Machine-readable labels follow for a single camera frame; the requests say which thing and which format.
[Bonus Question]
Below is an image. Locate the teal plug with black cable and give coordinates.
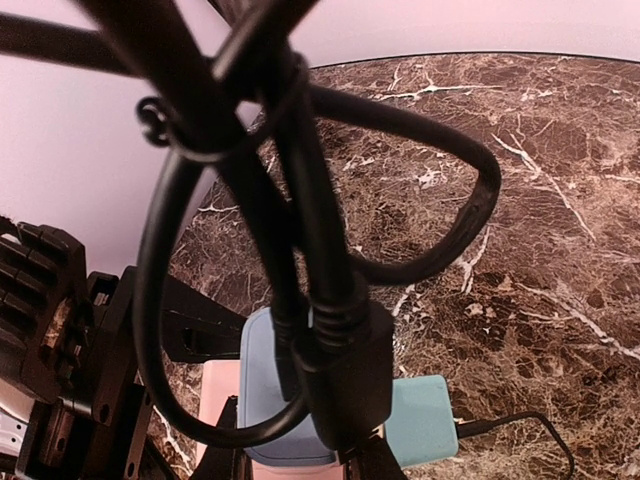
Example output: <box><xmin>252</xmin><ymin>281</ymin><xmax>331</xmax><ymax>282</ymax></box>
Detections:
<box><xmin>384</xmin><ymin>375</ymin><xmax>575</xmax><ymax>479</ymax></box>

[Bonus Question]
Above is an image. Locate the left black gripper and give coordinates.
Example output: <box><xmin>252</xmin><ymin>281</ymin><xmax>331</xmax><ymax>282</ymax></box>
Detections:
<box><xmin>1</xmin><ymin>222</ymin><xmax>246</xmax><ymax>479</ymax></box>

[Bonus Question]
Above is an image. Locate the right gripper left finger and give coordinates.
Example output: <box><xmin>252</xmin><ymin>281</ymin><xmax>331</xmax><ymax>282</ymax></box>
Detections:
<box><xmin>189</xmin><ymin>394</ymin><xmax>251</xmax><ymax>480</ymax></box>

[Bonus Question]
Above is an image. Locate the pink cube socket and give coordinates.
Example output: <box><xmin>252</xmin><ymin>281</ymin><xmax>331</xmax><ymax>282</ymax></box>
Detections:
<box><xmin>199</xmin><ymin>360</ymin><xmax>344</xmax><ymax>480</ymax></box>

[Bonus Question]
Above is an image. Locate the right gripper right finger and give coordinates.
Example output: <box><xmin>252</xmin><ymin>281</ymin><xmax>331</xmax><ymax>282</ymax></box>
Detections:
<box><xmin>344</xmin><ymin>434</ymin><xmax>407</xmax><ymax>480</ymax></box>

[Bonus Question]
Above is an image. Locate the light blue plug black cable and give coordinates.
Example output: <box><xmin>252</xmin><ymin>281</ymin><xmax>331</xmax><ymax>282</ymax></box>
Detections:
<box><xmin>0</xmin><ymin>0</ymin><xmax>503</xmax><ymax>465</ymax></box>

